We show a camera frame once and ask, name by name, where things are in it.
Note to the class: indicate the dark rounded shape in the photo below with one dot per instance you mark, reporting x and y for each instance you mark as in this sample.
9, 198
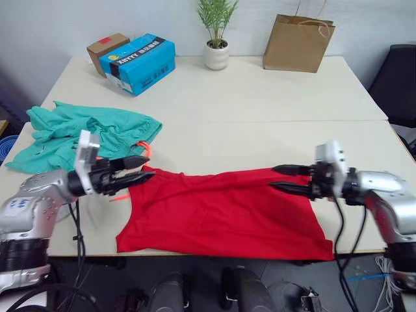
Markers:
170, 292

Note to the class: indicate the black office chair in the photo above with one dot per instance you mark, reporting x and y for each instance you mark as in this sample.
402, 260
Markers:
396, 84

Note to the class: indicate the red t-shirt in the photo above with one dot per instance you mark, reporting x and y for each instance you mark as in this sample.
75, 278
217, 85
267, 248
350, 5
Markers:
221, 214

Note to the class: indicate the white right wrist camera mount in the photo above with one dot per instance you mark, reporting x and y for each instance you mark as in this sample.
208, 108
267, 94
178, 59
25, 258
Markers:
334, 156

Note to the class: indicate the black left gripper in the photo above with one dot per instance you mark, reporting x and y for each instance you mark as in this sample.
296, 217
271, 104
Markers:
105, 178

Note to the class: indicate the brown cardboard box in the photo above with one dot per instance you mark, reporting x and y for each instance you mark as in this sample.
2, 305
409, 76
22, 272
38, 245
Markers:
102, 48

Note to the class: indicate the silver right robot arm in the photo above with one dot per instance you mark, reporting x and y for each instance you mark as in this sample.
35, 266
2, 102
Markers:
383, 191

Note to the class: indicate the blue printed cardboard box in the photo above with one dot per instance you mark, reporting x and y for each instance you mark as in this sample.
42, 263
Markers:
139, 61

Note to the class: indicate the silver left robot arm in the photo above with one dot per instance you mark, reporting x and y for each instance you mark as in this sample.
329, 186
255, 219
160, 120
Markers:
35, 198

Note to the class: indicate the blue zip tie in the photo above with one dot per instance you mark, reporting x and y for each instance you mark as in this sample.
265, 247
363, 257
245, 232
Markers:
367, 277

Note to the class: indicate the green plant in white pot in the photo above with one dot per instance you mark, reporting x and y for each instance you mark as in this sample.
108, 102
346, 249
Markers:
216, 53

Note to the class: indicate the blue round plastic object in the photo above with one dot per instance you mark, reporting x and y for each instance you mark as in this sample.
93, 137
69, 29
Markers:
7, 149

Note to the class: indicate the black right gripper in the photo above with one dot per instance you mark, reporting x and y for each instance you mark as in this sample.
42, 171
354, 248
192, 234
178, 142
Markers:
321, 182

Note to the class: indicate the brown paper bag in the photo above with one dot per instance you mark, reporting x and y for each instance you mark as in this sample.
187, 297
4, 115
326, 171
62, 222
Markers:
297, 42

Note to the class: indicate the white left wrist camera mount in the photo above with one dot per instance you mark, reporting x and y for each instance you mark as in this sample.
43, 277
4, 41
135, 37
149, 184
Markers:
85, 152

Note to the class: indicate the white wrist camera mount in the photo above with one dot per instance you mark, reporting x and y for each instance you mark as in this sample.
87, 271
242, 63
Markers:
334, 156
85, 152

